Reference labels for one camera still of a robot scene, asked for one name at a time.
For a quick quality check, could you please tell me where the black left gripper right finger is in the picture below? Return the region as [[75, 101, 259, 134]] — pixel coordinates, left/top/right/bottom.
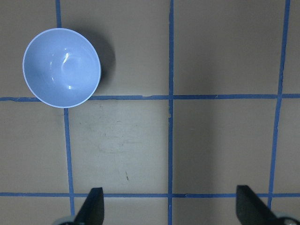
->
[[235, 185, 281, 225]]

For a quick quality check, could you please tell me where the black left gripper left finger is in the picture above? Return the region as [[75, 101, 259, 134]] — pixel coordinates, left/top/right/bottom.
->
[[73, 187, 104, 225]]

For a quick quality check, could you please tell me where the blue bowl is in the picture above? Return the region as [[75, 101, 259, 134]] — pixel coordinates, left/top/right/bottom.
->
[[22, 28, 101, 108]]

